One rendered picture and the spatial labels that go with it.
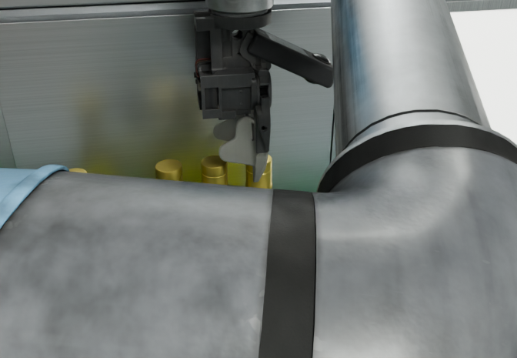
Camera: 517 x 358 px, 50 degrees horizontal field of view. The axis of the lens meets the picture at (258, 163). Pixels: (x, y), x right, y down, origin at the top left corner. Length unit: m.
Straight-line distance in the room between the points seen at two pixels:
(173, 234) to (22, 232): 0.04
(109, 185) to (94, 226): 0.02
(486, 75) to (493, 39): 0.06
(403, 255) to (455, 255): 0.02
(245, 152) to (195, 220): 0.51
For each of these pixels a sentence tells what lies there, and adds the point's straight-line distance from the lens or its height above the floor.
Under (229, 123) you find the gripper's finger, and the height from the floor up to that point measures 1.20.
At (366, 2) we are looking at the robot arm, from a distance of 0.34.
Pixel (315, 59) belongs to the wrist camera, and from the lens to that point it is 0.66.
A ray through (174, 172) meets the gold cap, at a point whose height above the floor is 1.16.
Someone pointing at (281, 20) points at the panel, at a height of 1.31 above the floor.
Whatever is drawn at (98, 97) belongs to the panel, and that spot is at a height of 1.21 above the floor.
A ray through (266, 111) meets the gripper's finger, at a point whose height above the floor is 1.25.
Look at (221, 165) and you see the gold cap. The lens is 0.70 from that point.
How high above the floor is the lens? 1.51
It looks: 30 degrees down
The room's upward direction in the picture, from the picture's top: straight up
